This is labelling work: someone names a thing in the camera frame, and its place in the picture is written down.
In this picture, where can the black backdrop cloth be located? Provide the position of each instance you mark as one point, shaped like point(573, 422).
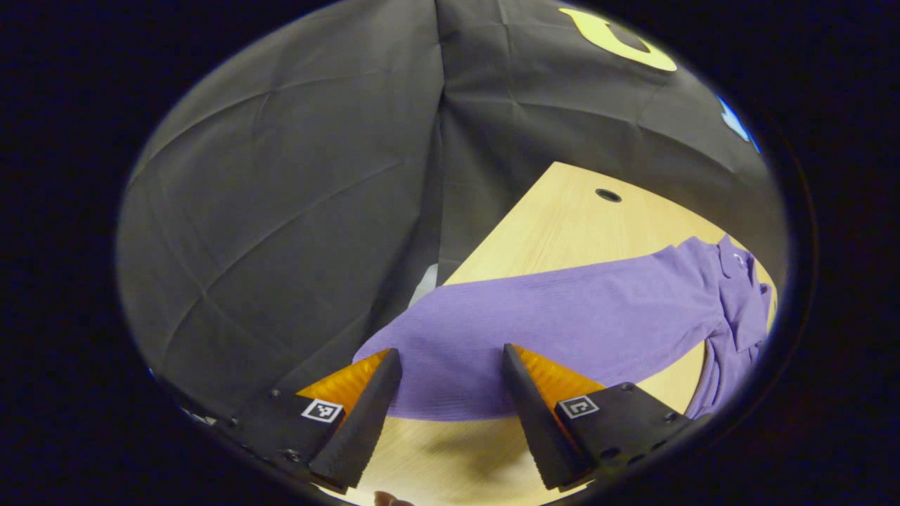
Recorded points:
point(281, 211)

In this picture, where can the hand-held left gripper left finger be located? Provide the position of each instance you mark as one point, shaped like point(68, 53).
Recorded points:
point(362, 436)

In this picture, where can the purple knit garment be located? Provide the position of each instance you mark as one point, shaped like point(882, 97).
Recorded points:
point(562, 316)

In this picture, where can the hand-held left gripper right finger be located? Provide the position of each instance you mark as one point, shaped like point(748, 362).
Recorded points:
point(545, 443)

